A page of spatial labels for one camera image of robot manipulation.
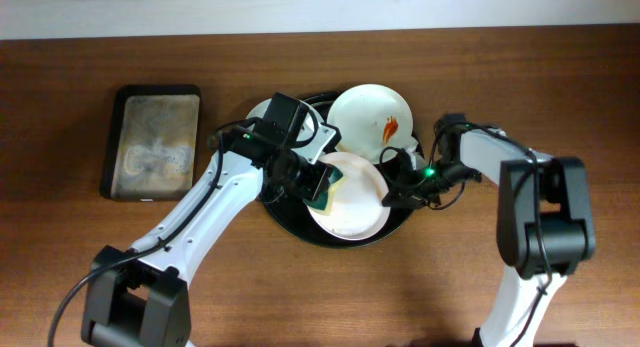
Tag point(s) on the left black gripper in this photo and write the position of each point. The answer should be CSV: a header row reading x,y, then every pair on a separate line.
x,y
316,182

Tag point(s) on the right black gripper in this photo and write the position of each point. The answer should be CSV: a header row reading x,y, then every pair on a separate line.
x,y
406,188

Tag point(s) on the green yellow sponge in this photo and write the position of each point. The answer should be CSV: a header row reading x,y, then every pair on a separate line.
x,y
324,200

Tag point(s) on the pink white plate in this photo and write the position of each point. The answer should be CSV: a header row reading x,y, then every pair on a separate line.
x,y
357,212

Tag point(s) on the pale green plate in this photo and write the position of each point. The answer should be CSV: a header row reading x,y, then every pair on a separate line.
x,y
260,109

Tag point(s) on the cream plate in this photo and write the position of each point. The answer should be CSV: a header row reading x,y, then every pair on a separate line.
x,y
371,117

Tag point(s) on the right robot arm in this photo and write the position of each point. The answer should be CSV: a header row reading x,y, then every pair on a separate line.
x,y
544,225

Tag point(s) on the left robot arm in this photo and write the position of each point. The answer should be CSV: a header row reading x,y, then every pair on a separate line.
x,y
140,297

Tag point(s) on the round black serving tray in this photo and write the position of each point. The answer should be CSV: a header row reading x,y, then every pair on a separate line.
x,y
310,226

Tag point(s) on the rectangular black soapy tray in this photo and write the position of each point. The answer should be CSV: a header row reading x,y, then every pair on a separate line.
x,y
151,146

